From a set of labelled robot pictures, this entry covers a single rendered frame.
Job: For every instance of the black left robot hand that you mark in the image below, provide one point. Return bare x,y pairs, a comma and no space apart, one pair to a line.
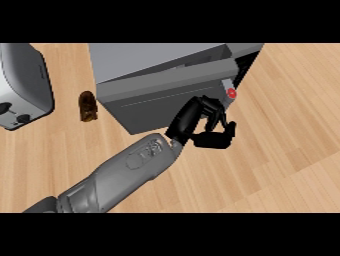
187,120

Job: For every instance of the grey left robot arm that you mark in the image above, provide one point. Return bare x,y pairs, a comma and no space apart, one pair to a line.
118,173

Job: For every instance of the grey microwave door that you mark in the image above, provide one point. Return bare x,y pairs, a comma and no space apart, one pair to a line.
147,103

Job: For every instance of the grey microwave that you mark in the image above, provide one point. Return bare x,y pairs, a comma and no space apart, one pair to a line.
143,60

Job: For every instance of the silver toaster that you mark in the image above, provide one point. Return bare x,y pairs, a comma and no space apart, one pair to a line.
22,86

